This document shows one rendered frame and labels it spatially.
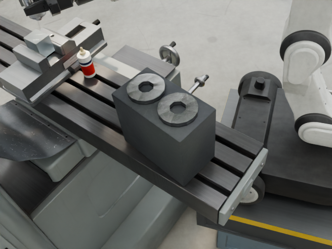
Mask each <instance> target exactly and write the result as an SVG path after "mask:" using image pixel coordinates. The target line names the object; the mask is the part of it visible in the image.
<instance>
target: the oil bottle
mask: <svg viewBox="0 0 332 249"><path fill-rule="evenodd" d="M77 58H78V60H79V63H80V66H81V69H82V72H83V75H84V76H85V77H86V78H92V77H94V76H95V74H96V71H95V68H94V64H93V61H92V58H91V56H90V53H89V51H87V50H84V49H83V48H82V47H80V51H79V53H78V54H77Z"/></svg>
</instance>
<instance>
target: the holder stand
mask: <svg viewBox="0 0 332 249"><path fill-rule="evenodd" d="M112 98H113V101H114V105H115V108H116V111H117V114H118V118H119V121H120V124H121V128H122V131H123V135H124V139H125V141H126V142H128V143H129V144H130V145H131V146H133V147H134V148H135V149H136V150H138V151H139V152H140V153H142V154H143V155H144V156H146V157H147V158H148V159H149V160H151V161H152V162H153V163H154V164H156V165H157V166H158V167H160V168H161V169H162V170H163V171H165V172H166V173H167V174H168V175H170V176H171V177H172V178H173V179H175V180H176V181H177V182H179V183H180V184H181V185H182V186H185V185H186V184H187V183H188V182H189V181H190V180H191V179H192V178H193V177H194V176H195V175H196V174H197V173H198V172H199V171H200V170H201V169H202V168H203V167H204V166H205V165H206V164H207V163H208V162H209V161H210V160H211V159H212V158H213V157H214V154H215V125H216V109H215V108H214V107H212V106H210V105H209V104H207V103H205V102H204V101H202V100H200V99H199V98H197V97H196V96H194V95H192V94H191V93H189V92H187V91H186V90H184V89H182V88H181V87H179V86H177V85H176V84H174V83H173V82H171V81H169V80H168V79H166V78H164V77H163V76H161V75H159V74H158V73H156V72H155V71H153V70H151V69H150V68H148V67H146V68H145V69H144V70H142V71H141V72H140V73H138V74H137V75H136V76H134V77H133V78H132V79H130V80H129V81H127V82H126V83H125V84H123V85H122V86H121V87H119V88H118V89H117V90H115V91H114V92H113V93H112Z"/></svg>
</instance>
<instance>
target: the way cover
mask: <svg viewBox="0 0 332 249"><path fill-rule="evenodd" d="M8 105H9V106H8ZM33 122H34V123H33ZM39 124H40V125H39ZM68 141H69V142H68ZM76 141H77V140H76V139H75V138H73V137H71V136H70V135H68V134H67V133H65V132H64V131H62V130H60V129H59V128H57V127H56V126H54V125H53V124H51V123H50V122H47V121H46V120H45V119H43V118H42V117H40V116H39V115H37V114H35V113H34V112H32V111H31V110H29V109H28V108H26V107H24V106H23V105H21V104H20V103H18V102H16V101H15V100H14V99H12V100H10V101H8V102H6V103H4V104H2V105H0V158H3V159H8V160H12V161H17V162H22V161H29V160H37V159H44V158H50V157H53V156H55V155H56V154H58V153H59V152H61V151H62V150H64V149H65V148H67V147H68V146H70V145H71V144H73V143H74V142H76ZM15 144H16V145H15ZM29 145H30V146H29ZM12 149H13V150H12Z"/></svg>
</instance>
